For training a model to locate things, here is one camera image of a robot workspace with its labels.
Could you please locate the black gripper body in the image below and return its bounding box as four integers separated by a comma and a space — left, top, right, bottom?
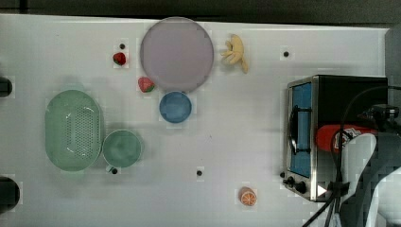
358, 104, 400, 135

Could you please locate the red ketchup bottle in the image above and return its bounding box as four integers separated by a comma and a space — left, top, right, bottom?
315, 125, 377, 153

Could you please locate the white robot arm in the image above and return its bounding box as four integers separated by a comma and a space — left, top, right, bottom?
340, 104, 400, 227

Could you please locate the black toaster oven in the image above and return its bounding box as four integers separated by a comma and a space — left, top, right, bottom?
284, 75, 388, 202

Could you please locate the orange slice toy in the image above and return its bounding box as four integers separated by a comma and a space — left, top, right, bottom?
238, 186, 257, 206

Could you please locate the peeled banana toy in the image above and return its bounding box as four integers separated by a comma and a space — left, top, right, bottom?
220, 34, 249, 74

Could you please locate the blue bowl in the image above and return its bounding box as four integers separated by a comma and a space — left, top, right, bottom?
159, 92, 192, 124

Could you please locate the lilac round plate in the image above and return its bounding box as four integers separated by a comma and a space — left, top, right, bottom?
140, 17, 214, 92

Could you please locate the light red strawberry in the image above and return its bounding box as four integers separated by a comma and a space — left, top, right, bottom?
138, 77, 155, 93

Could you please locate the green mug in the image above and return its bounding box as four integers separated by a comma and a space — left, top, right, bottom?
102, 130, 144, 174

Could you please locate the dark red strawberry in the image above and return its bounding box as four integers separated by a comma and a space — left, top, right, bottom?
113, 52, 127, 66

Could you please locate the green perforated colander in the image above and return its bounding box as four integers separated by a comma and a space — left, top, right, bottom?
44, 90, 103, 172

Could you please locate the black cylinder on table edge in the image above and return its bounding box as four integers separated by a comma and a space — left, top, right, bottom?
0, 77, 13, 97

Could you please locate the black cylinder lower left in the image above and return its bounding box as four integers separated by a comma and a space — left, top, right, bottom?
0, 176, 21, 214

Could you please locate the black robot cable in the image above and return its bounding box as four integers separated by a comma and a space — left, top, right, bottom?
302, 84, 401, 227

